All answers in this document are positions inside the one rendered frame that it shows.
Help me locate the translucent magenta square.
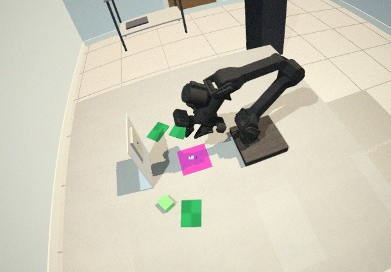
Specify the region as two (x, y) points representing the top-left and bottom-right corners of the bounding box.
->
(177, 144), (213, 176)

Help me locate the light green block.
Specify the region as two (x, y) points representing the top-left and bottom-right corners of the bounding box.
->
(157, 195), (175, 213)

